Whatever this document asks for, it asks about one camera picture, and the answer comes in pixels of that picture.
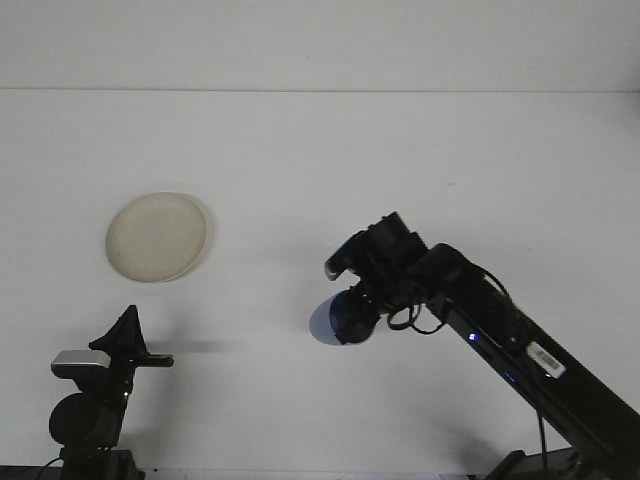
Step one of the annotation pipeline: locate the pale blue cup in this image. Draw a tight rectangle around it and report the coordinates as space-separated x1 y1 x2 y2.
308 289 382 349

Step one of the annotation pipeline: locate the pale round plate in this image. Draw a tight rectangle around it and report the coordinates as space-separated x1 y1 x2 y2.
104 191 217 285

